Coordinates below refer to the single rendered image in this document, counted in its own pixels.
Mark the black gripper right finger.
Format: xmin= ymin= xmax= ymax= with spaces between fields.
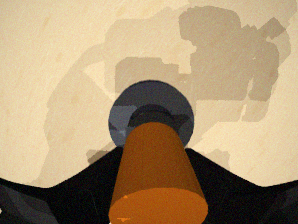
xmin=185 ymin=148 xmax=298 ymax=224

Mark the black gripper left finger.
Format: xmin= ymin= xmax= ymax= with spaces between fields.
xmin=0 ymin=147 xmax=122 ymax=224

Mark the orange knob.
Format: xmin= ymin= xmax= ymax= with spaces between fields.
xmin=109 ymin=123 xmax=209 ymax=224

